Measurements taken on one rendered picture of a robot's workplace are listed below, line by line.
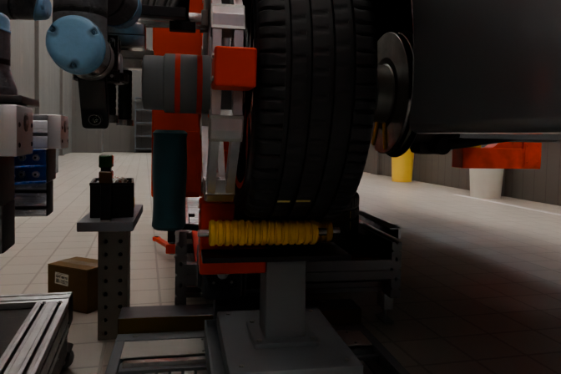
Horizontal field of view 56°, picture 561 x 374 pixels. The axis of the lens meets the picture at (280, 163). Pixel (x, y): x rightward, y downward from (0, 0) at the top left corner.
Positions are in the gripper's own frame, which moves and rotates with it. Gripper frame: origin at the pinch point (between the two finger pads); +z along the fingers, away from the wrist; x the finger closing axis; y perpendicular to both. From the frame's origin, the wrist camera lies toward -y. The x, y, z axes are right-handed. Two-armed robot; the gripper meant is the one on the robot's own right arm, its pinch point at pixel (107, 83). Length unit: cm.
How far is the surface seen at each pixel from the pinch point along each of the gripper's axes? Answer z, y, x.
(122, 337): 58, -75, 2
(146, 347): 49, -75, -6
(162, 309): 69, -70, -10
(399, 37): 12, 15, -68
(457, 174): 631, -60, -439
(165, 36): 65, 22, -10
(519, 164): 256, -26, -278
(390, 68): 17, 8, -68
